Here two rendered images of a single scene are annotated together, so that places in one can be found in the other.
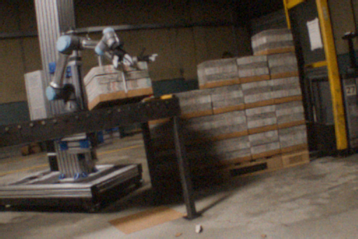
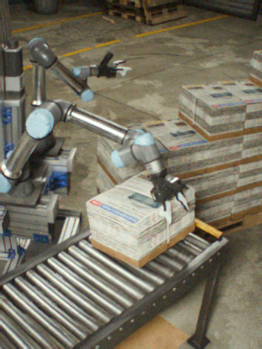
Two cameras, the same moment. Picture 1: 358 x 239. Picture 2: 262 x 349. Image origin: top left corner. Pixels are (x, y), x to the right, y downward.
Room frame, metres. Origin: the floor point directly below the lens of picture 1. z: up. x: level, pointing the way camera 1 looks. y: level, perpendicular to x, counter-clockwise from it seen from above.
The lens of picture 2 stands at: (0.76, 1.07, 2.27)
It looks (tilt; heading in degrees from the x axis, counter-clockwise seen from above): 33 degrees down; 346
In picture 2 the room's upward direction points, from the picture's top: 3 degrees clockwise
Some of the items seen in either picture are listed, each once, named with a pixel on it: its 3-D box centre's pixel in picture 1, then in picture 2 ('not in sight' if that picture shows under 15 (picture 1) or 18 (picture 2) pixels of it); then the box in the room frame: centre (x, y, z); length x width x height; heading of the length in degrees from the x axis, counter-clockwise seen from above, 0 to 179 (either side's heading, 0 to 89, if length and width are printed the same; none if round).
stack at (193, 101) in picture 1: (211, 134); (189, 184); (3.41, 0.02, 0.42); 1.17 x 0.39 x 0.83; 103
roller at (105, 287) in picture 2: not in sight; (95, 280); (2.24, 0.84, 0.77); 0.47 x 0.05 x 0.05; 34
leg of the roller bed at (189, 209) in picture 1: (184, 168); (207, 304); (2.36, 0.22, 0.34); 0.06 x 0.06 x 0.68; 34
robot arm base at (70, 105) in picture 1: (70, 105); (19, 182); (2.91, 1.13, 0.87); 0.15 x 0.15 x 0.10
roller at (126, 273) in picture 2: not in sight; (116, 267); (2.31, 0.74, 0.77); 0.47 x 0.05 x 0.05; 34
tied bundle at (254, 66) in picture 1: (247, 70); (246, 106); (3.50, -0.40, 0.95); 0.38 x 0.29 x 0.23; 11
